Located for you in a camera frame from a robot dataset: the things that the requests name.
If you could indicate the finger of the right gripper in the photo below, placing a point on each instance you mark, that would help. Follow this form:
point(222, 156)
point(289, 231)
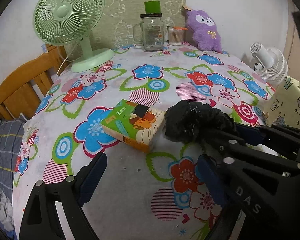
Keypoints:
point(222, 139)
point(282, 139)

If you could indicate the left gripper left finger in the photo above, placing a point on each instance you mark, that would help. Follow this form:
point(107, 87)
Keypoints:
point(40, 219)

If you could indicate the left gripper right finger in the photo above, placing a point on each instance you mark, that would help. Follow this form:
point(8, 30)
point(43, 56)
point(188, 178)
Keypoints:
point(215, 187)

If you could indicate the black plastic bag roll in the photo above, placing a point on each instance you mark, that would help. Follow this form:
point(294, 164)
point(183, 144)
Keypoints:
point(193, 121)

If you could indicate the yellow patterned storage box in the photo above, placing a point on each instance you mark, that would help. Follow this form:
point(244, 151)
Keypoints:
point(283, 108)

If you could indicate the floral tablecloth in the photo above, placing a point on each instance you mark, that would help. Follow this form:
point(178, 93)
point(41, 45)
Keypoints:
point(151, 188)

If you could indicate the white standing fan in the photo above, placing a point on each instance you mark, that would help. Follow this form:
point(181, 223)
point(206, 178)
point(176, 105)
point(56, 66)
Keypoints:
point(271, 64)

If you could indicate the green orange tissue box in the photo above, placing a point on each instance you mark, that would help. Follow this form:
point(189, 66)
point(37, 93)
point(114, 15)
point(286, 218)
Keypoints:
point(134, 124)

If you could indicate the grey plaid pillow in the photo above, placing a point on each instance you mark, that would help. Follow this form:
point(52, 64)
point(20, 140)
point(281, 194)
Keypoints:
point(11, 135)

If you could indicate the purple plush bunny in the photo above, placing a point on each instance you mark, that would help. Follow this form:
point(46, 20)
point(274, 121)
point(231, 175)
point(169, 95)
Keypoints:
point(204, 30)

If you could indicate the small cotton swab jar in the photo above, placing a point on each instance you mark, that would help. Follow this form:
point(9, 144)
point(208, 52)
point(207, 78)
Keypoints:
point(176, 35)

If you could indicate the wooden chair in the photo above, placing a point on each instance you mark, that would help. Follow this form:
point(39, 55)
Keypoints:
point(17, 95)

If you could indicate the glass jar with green lid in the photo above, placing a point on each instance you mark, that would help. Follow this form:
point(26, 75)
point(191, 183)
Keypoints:
point(149, 33)

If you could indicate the green patterned backboard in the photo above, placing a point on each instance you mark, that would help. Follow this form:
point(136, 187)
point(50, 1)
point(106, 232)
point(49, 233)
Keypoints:
point(115, 28)

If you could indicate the green desk fan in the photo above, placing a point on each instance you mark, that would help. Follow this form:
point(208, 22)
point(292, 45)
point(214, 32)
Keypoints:
point(61, 22)

